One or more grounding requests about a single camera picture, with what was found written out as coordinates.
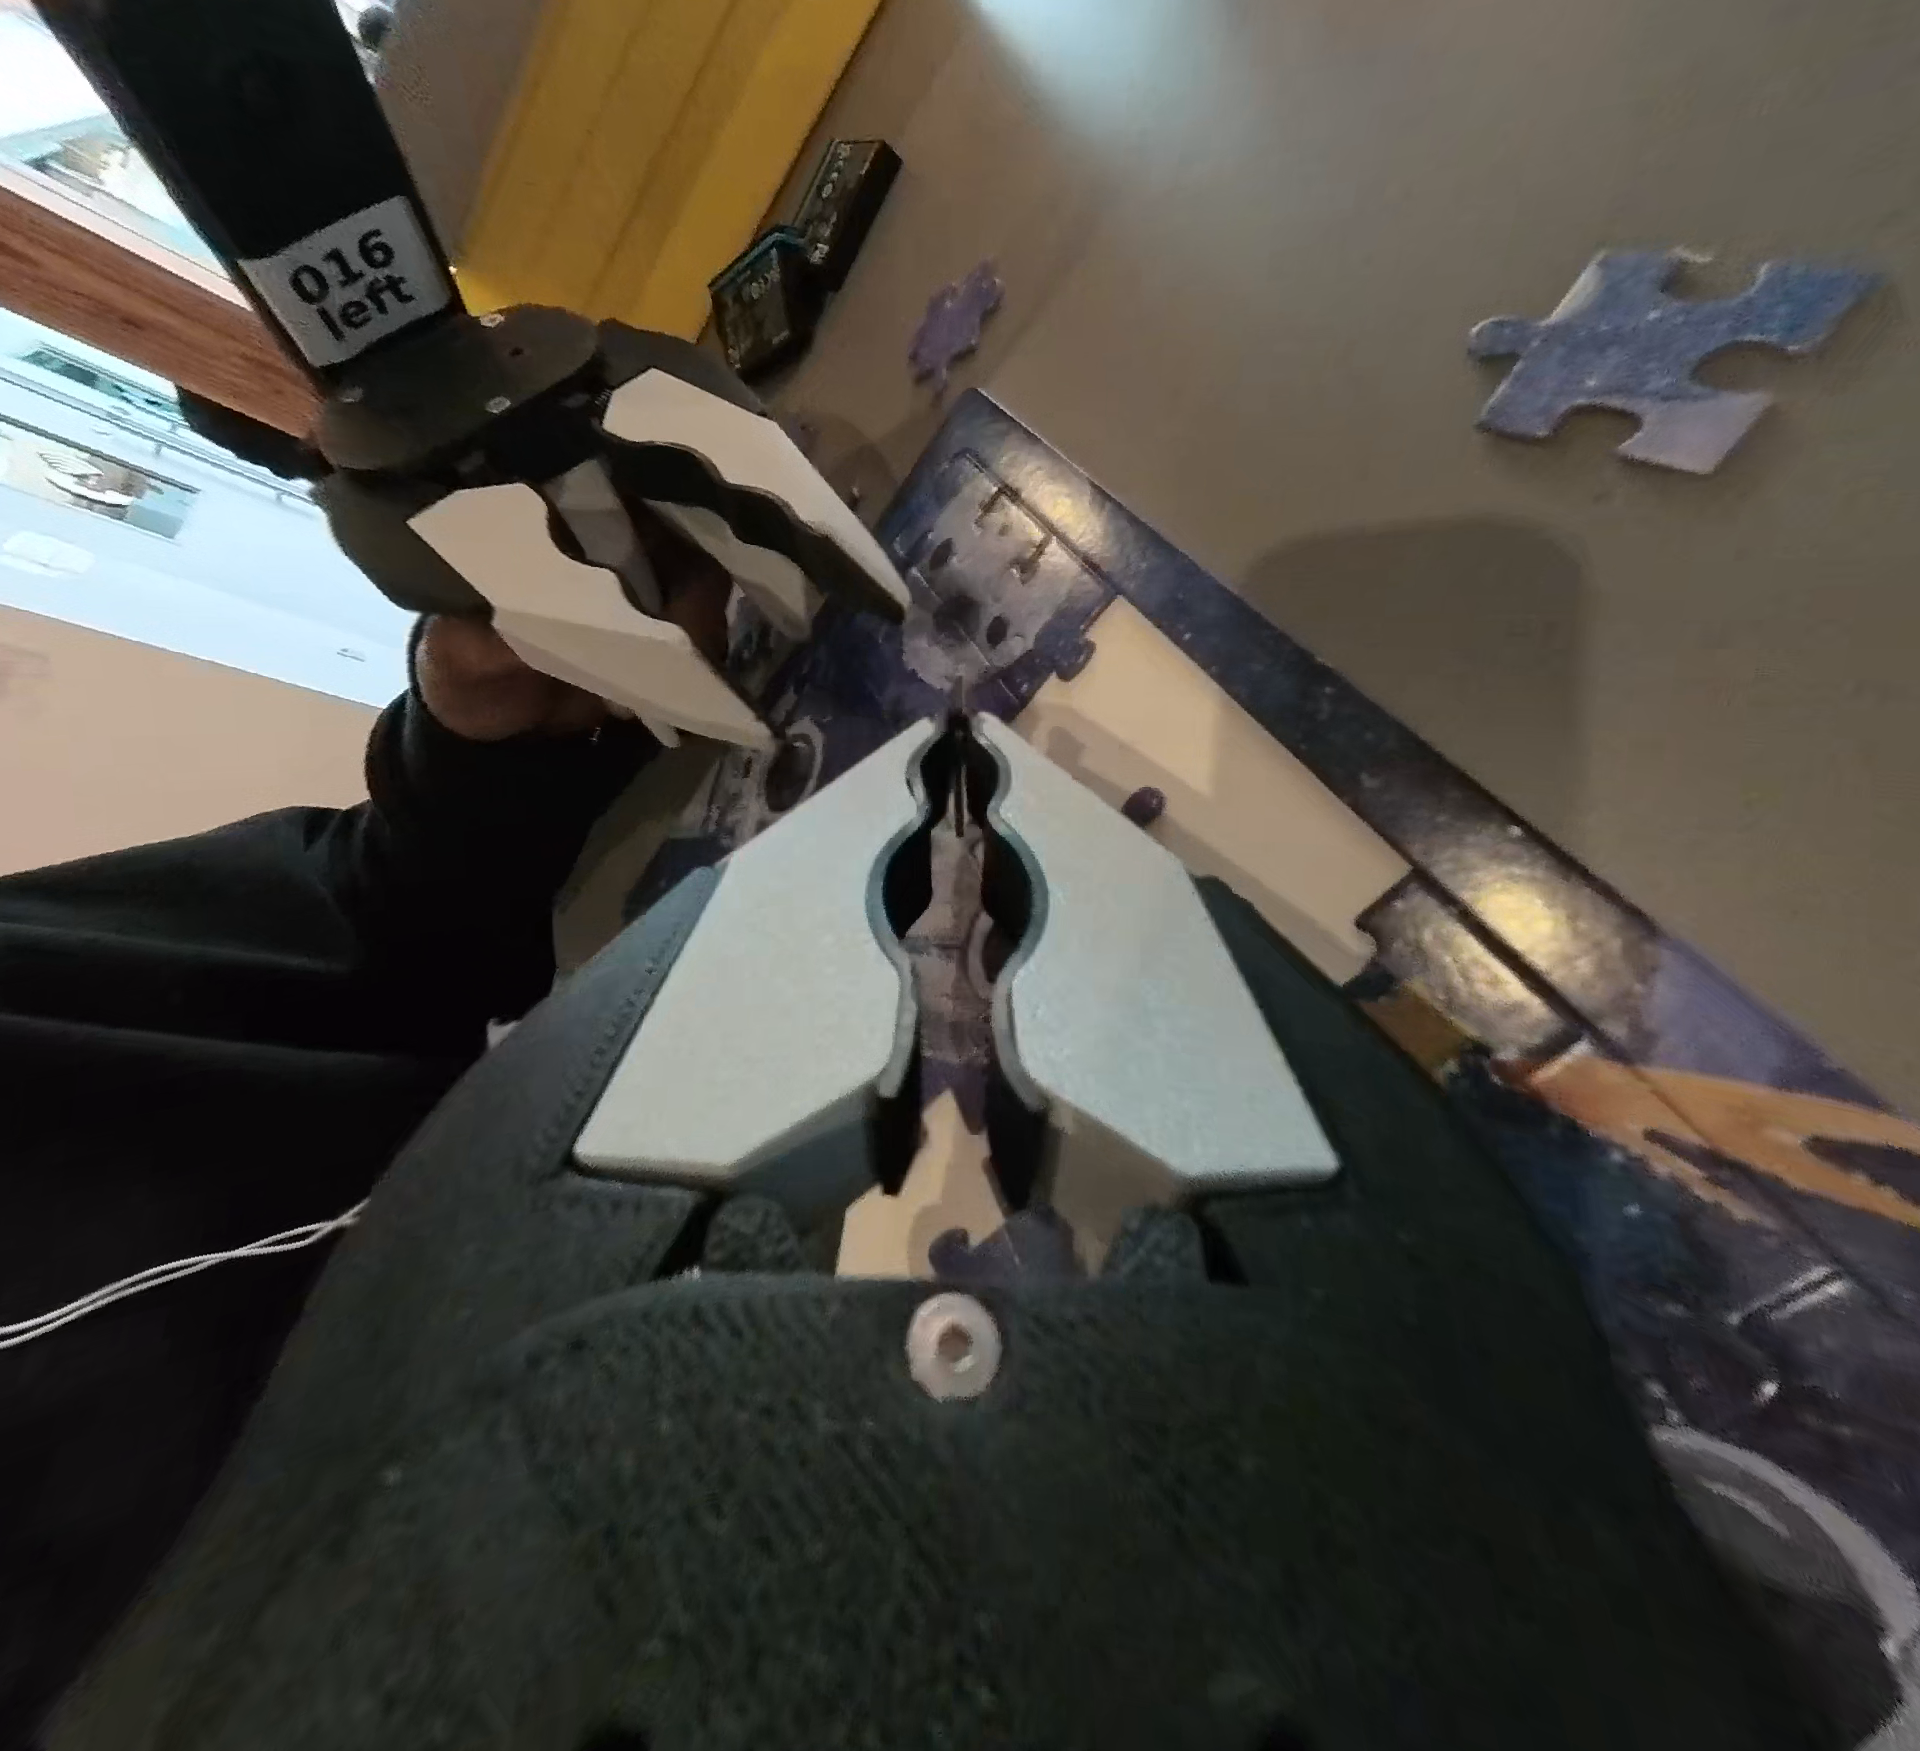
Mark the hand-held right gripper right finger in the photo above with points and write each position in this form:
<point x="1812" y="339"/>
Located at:
<point x="1171" y="1029"/>

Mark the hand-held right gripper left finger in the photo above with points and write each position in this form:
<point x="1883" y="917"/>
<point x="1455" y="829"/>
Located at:
<point x="750" y="1016"/>

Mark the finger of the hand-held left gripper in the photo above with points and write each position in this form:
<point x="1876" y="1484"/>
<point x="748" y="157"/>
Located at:
<point x="568" y="613"/>
<point x="750" y="462"/>

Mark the purple jigsaw puzzle piece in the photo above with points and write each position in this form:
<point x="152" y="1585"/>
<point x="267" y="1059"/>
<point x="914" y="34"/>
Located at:
<point x="960" y="320"/>

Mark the space jigsaw puzzle board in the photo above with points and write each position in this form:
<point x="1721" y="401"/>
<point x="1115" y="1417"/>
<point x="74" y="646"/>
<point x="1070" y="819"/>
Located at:
<point x="1573" y="970"/>

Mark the person's left hand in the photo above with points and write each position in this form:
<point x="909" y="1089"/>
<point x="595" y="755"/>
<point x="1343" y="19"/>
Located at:
<point x="510" y="695"/>

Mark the wooden pillar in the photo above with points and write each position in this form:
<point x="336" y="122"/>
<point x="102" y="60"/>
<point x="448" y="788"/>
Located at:
<point x="120" y="296"/>

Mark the yellow foam block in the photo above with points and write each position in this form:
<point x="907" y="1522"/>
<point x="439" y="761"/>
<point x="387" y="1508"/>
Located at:
<point x="673" y="56"/>

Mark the blue jigsaw puzzle piece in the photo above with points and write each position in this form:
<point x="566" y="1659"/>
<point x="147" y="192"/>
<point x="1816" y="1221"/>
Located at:
<point x="1651" y="356"/>

